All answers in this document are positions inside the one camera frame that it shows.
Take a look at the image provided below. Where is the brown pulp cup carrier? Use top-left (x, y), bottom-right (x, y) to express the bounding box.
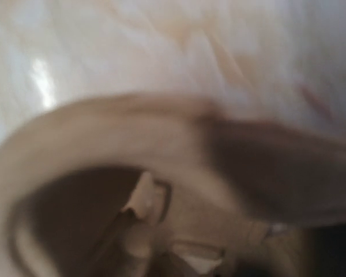
top-left (0, 93), bottom-right (346, 276)

